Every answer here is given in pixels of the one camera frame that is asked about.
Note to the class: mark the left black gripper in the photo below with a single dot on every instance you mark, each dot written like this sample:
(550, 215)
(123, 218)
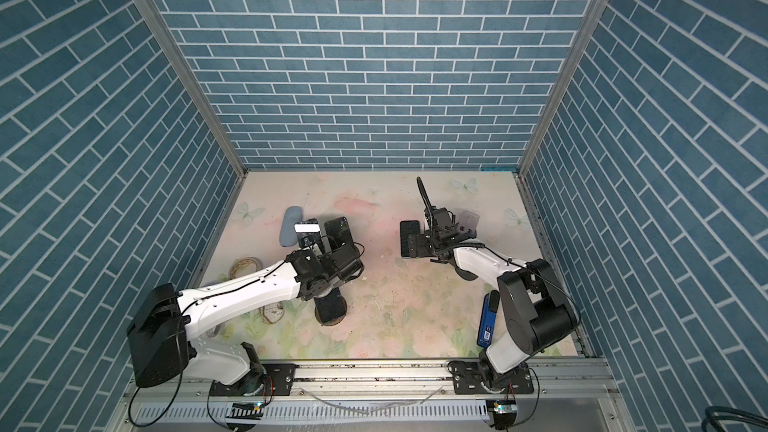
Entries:
(341, 282)

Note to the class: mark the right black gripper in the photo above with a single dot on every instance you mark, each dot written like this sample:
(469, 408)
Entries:
(421, 250)

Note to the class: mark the teal case phone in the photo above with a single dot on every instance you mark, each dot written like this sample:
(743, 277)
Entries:
(409, 232)

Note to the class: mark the black phone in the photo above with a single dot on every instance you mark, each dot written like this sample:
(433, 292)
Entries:
(332, 303)
(308, 233)

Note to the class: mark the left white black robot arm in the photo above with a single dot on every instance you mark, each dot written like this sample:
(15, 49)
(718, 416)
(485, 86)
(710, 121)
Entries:
(167, 336)

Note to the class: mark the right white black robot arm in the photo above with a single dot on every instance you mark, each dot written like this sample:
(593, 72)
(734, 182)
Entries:
(537, 311)

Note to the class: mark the grey right phone stand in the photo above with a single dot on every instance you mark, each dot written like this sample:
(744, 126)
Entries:
(468, 222)

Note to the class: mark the purple case phone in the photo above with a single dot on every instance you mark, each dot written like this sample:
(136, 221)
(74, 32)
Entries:
(338, 231)

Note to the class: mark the middle round phone stand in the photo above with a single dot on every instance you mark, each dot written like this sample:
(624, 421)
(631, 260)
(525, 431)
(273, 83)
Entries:
(464, 274)

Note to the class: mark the round phone stand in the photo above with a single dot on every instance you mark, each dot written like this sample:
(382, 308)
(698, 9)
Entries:
(329, 320)
(464, 274)

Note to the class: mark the front round phone stand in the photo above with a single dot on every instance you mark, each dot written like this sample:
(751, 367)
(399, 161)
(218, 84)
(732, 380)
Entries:
(329, 320)

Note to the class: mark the grey glasses case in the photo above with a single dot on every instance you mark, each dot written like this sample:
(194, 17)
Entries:
(292, 216)

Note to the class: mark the blue black rectangular device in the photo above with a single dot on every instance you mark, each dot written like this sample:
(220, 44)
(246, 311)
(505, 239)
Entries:
(487, 319)

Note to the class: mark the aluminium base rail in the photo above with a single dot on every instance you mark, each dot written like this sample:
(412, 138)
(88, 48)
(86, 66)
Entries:
(552, 394)

